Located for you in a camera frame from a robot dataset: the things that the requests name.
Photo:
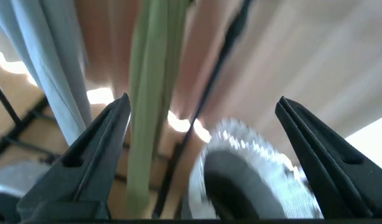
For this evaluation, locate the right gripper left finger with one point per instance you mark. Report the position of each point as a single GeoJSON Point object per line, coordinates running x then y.
{"type": "Point", "coordinates": [54, 193]}

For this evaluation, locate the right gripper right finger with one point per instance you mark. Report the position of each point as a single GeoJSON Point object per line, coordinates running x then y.
{"type": "Point", "coordinates": [343, 186]}

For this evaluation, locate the pale grey shorts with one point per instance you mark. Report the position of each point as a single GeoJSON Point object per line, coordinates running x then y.
{"type": "Point", "coordinates": [54, 62]}

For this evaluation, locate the green garment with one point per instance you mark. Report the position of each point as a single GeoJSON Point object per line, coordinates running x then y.
{"type": "Point", "coordinates": [150, 93]}

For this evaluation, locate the white laundry basket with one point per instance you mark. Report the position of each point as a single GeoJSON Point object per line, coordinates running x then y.
{"type": "Point", "coordinates": [256, 174]}

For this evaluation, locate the black clothes rack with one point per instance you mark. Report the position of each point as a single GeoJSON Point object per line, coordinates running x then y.
{"type": "Point", "coordinates": [231, 34]}

